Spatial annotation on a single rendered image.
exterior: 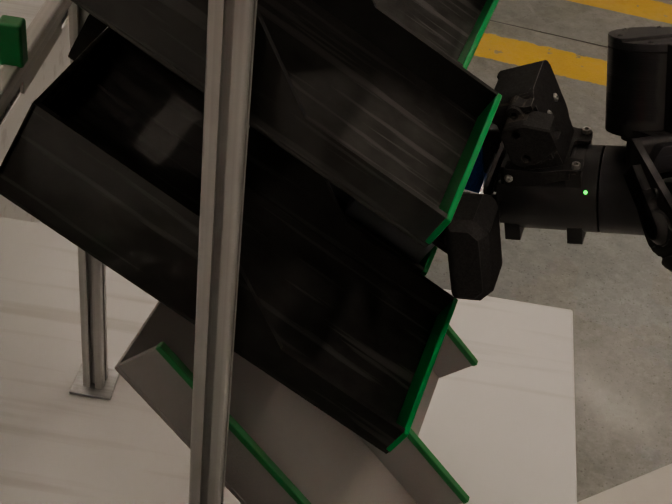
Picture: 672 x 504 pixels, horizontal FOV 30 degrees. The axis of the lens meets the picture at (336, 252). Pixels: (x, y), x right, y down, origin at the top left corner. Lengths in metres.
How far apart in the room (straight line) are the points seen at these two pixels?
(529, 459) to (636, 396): 1.38
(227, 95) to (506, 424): 0.71
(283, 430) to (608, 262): 2.07
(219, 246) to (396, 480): 0.36
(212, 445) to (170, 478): 0.41
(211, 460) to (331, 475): 0.16
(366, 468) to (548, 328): 0.47
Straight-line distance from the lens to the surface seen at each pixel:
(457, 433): 1.23
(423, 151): 0.70
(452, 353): 1.07
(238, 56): 0.59
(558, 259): 2.87
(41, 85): 1.85
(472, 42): 0.79
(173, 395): 0.79
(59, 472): 1.17
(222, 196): 0.64
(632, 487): 1.24
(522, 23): 3.77
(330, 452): 0.92
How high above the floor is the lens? 1.75
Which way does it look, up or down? 39 degrees down
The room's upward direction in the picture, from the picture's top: 7 degrees clockwise
